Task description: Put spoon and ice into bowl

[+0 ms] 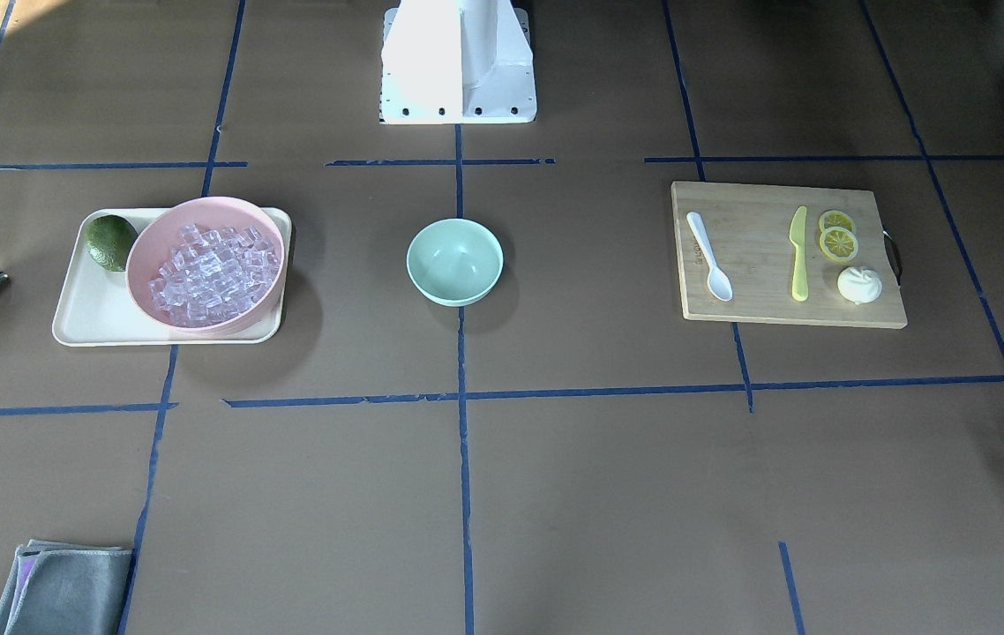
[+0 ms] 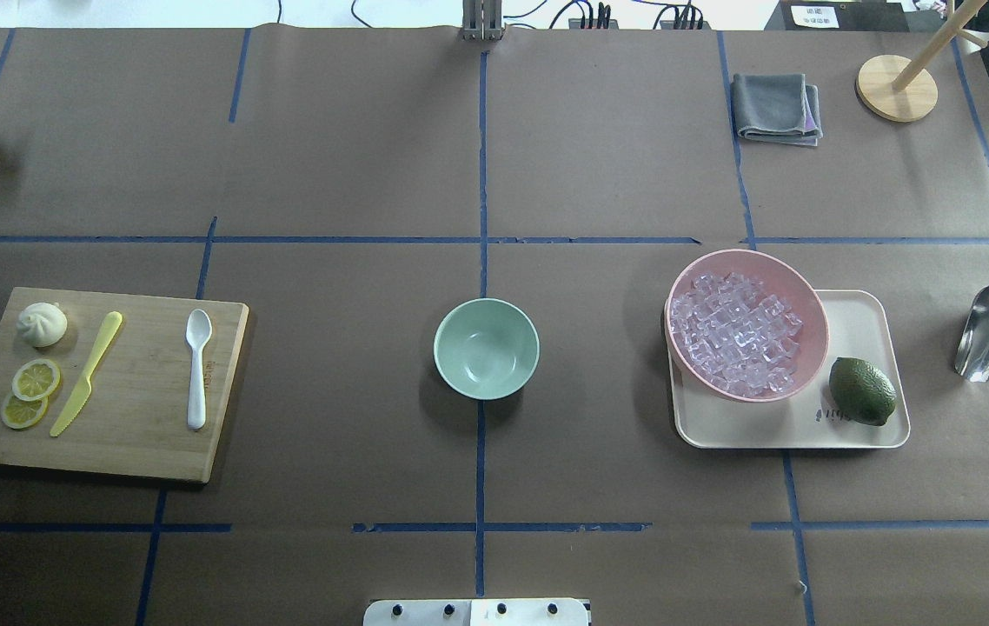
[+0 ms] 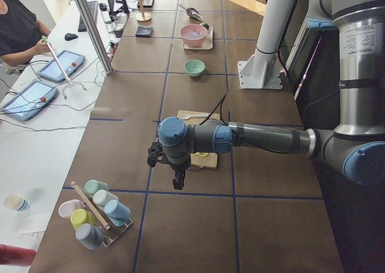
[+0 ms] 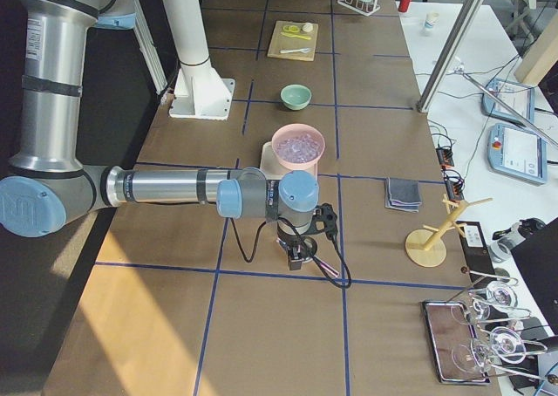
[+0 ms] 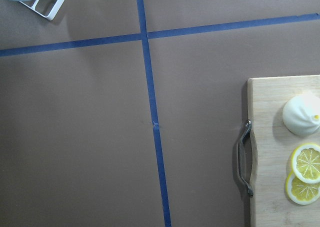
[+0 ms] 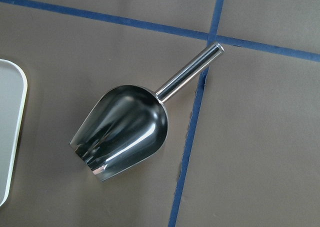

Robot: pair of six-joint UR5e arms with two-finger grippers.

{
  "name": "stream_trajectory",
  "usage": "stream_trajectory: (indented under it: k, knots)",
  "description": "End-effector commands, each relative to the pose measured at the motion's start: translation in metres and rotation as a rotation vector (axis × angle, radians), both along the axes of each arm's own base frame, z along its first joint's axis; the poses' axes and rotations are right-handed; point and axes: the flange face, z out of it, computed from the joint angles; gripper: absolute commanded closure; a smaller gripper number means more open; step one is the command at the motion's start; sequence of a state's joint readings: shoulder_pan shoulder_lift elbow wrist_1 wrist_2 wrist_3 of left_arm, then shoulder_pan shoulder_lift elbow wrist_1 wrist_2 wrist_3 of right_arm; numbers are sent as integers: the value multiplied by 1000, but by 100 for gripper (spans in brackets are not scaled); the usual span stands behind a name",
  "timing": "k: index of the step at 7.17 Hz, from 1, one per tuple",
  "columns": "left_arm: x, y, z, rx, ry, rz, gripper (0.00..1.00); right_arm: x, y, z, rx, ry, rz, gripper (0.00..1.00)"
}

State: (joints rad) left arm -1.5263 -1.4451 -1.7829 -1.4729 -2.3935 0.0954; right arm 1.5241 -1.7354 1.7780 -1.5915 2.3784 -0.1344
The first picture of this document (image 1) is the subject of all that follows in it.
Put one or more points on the white plastic spoon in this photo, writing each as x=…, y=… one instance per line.
x=718, y=283

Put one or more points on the grey folded cloth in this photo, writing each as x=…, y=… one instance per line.
x=62, y=588

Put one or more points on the yellow plastic knife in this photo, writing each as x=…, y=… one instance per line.
x=799, y=290

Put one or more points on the bamboo cutting board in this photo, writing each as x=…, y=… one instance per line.
x=748, y=225

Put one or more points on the green avocado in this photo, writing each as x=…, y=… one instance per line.
x=108, y=240

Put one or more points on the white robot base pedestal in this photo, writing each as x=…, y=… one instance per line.
x=457, y=62

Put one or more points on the cream plastic tray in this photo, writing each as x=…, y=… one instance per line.
x=95, y=307

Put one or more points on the mint green bowl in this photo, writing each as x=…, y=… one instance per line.
x=455, y=263

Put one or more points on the lower lemon slice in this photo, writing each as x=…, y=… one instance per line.
x=839, y=245

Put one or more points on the pile of ice cubes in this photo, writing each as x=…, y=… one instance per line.
x=213, y=275

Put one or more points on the pink bowl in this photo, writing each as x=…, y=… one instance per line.
x=153, y=244

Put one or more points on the white steamed bun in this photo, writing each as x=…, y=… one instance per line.
x=859, y=285

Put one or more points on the lemon slice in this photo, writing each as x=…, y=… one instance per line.
x=834, y=220
x=839, y=245

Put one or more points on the upper lemon slice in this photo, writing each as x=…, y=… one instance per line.
x=834, y=220

